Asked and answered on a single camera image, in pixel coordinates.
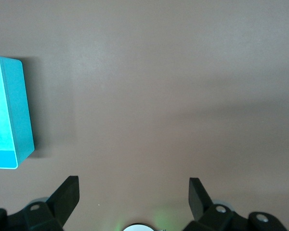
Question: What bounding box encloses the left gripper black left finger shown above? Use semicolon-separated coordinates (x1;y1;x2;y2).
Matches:
0;176;80;231

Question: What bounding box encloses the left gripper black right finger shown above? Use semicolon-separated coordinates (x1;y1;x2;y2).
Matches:
183;178;286;231

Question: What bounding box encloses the teal plastic bin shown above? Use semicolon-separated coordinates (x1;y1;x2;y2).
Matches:
0;54;36;170

